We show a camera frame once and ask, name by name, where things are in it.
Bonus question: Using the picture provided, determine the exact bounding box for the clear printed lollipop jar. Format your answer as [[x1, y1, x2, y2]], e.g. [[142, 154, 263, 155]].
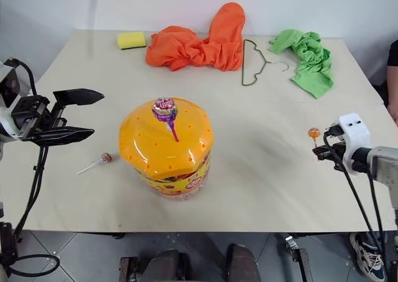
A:
[[136, 150, 213, 202]]

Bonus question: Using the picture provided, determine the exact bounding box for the orange perforated jar lid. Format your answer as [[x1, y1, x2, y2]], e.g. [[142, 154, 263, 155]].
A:
[[118, 96, 216, 181]]

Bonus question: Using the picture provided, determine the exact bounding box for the orange lollipop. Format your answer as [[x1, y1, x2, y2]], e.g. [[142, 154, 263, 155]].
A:
[[307, 127, 322, 148]]

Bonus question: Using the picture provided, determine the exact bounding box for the purple wrapped lollipop pink stick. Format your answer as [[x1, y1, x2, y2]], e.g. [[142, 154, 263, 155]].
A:
[[150, 97, 181, 143]]

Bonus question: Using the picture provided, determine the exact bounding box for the green cloth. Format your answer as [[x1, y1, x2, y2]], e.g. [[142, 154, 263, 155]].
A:
[[268, 29, 335, 100]]

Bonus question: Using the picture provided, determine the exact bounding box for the yellow sponge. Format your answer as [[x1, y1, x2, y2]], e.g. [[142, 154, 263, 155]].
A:
[[116, 31, 147, 51]]

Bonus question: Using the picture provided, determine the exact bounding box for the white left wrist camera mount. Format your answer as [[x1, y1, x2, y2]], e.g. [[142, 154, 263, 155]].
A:
[[0, 59, 25, 142]]

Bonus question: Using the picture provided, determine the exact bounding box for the olive wire clothes hanger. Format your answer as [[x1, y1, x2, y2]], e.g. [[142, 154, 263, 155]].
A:
[[241, 39, 290, 87]]

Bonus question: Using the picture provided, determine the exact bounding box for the orange cloth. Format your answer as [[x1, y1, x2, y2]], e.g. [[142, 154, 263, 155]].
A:
[[145, 1, 246, 73]]

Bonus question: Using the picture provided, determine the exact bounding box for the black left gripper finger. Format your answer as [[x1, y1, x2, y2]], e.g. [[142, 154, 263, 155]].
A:
[[51, 88, 105, 109], [29, 125, 95, 147]]

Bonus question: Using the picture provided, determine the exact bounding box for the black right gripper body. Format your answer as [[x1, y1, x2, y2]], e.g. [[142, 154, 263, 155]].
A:
[[322, 140, 346, 171]]

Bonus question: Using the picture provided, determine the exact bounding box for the dark rounded shape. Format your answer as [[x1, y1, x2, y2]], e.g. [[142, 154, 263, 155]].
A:
[[226, 243, 261, 282], [145, 248, 188, 282]]

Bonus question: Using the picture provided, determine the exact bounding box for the black table leg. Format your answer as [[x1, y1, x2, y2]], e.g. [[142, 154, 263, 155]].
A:
[[284, 234, 315, 282]]

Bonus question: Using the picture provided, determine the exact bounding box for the red wrapped lollipop white stick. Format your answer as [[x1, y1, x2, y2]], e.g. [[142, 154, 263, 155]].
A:
[[76, 152, 113, 176]]

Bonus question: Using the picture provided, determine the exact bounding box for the white and black sneaker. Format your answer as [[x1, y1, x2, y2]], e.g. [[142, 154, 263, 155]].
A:
[[349, 231, 387, 280]]

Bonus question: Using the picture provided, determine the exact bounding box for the person in black shirt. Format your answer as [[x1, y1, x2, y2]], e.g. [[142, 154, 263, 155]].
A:
[[386, 39, 398, 124]]

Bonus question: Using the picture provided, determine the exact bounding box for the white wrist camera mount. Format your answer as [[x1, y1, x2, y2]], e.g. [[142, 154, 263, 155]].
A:
[[338, 112, 373, 171], [0, 59, 25, 142]]

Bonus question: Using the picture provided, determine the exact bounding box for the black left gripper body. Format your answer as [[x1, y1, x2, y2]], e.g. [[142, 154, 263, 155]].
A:
[[11, 95, 68, 139]]

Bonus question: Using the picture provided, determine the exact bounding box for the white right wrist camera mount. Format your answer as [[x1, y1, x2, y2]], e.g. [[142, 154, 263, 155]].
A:
[[338, 112, 373, 171]]

